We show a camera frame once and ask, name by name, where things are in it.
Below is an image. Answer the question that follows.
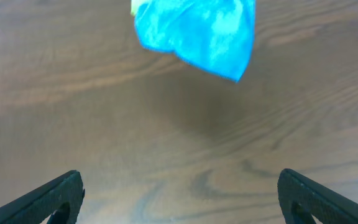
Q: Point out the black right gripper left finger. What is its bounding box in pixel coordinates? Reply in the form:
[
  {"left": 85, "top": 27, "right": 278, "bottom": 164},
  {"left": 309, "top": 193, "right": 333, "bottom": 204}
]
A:
[{"left": 0, "top": 170, "right": 85, "bottom": 224}]

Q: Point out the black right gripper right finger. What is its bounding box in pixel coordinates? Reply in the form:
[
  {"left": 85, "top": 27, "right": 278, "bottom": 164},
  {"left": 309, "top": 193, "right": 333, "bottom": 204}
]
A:
[{"left": 277, "top": 169, "right": 358, "bottom": 224}]

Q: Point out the crumpled green microfiber cloth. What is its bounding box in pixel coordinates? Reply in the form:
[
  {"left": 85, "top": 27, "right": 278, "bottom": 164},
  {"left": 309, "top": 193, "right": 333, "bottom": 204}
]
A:
[{"left": 131, "top": 0, "right": 143, "bottom": 16}]

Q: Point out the blue microfiber cloth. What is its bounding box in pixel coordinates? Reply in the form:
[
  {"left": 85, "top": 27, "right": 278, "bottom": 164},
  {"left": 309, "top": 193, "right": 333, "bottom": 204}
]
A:
[{"left": 134, "top": 0, "right": 256, "bottom": 82}]

